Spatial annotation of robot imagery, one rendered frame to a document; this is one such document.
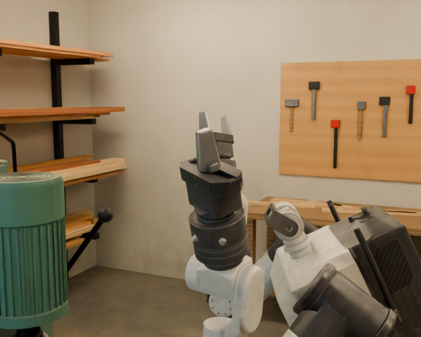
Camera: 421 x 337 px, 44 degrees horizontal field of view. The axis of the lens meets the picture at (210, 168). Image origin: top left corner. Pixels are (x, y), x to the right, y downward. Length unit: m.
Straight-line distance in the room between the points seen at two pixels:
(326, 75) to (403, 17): 0.68
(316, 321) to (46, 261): 0.57
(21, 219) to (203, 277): 0.43
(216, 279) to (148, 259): 4.28
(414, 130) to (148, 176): 2.36
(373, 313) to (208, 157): 0.40
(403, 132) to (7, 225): 3.40
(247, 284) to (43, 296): 0.50
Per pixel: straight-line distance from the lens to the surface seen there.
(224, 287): 0.85
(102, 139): 5.17
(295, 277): 1.08
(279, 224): 1.10
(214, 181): 0.74
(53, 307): 1.21
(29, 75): 4.61
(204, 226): 0.79
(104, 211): 1.21
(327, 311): 0.95
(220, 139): 1.43
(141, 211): 5.03
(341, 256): 1.09
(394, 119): 4.15
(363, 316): 0.96
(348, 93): 4.19
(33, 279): 1.16
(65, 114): 4.19
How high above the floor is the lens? 1.67
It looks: 8 degrees down
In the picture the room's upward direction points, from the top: straight up
